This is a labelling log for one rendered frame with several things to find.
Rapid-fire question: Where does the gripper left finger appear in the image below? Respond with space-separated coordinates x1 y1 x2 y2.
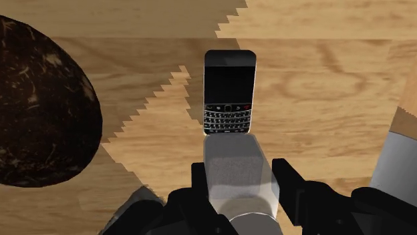
103 162 239 235

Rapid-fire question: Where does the grey and tan slab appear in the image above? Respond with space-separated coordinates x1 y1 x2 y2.
369 63 417 208

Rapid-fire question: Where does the dark brown coconut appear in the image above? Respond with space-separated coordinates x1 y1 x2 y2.
0 15 104 188

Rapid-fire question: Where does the black keypad phone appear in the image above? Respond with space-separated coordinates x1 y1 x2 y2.
202 49 257 136

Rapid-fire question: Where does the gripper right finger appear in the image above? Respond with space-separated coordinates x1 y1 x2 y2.
271 158 417 235

